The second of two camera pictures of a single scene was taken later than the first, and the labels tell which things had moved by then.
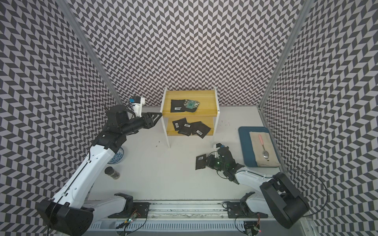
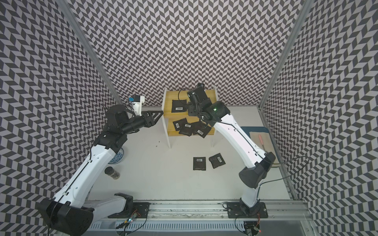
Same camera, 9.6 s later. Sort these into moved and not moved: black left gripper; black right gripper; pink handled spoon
Moved: black right gripper
Not moved: pink handled spoon; black left gripper
